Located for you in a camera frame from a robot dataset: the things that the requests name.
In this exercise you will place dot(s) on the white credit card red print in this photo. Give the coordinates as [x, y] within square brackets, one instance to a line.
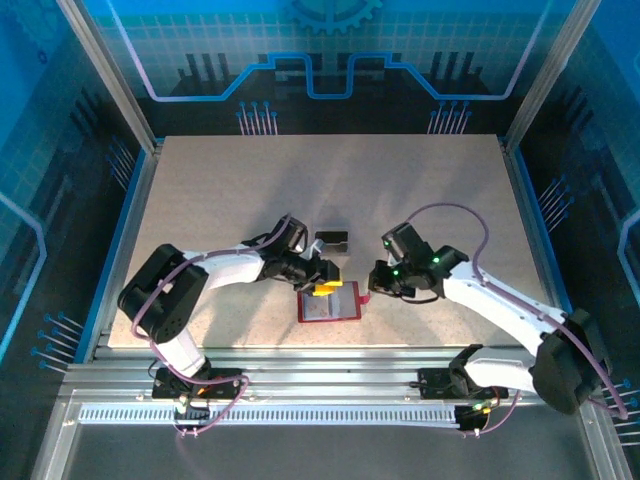
[315, 307]

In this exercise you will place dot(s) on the red leather card holder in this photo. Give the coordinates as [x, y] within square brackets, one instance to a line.
[345, 305]

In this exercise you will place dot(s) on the black credit card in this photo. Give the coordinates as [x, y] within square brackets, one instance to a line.
[332, 237]

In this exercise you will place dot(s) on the clear acrylic card stand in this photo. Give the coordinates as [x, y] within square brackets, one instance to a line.
[330, 220]

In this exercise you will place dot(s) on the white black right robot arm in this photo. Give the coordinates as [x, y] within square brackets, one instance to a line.
[500, 300]

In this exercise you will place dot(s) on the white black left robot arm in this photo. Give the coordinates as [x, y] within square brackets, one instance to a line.
[235, 265]

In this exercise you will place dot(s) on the small black circuit board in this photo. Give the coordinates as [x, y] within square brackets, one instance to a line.
[192, 414]
[472, 420]

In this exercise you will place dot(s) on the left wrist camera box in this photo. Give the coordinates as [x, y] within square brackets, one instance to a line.
[316, 250]

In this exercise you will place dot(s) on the aluminium front frame rail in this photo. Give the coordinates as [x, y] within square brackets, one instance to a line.
[325, 375]

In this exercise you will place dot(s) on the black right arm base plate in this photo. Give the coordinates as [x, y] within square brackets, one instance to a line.
[430, 385]

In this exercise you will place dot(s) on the aluminium side frame rail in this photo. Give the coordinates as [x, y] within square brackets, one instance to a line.
[131, 225]
[532, 225]

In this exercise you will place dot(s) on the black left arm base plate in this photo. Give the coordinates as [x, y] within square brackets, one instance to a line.
[162, 390]

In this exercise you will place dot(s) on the aluminium frame post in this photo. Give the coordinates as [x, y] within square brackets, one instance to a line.
[118, 85]
[547, 75]

